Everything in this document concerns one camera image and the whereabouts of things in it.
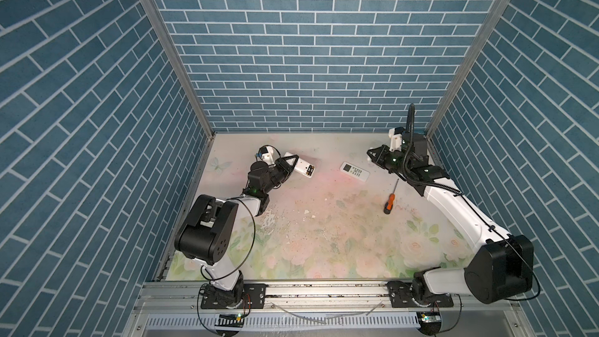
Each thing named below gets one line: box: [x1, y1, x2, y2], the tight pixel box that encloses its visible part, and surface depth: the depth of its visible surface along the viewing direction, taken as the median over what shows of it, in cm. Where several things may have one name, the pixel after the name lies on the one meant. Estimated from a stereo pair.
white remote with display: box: [339, 161, 371, 183], surface depth 107 cm
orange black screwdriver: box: [382, 177, 400, 215], surface depth 95 cm
